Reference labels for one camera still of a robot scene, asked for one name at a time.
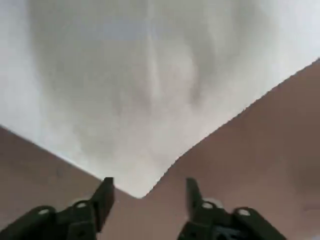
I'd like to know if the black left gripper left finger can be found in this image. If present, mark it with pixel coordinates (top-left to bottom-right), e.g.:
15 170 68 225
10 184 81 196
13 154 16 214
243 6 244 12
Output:
0 176 116 240

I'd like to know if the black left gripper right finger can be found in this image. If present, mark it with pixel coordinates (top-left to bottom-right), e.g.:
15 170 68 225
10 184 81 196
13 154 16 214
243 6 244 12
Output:
176 177 288 240

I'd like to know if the beige tablecloth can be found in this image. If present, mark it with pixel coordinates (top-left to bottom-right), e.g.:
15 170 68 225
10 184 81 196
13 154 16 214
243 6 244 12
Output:
0 0 320 200

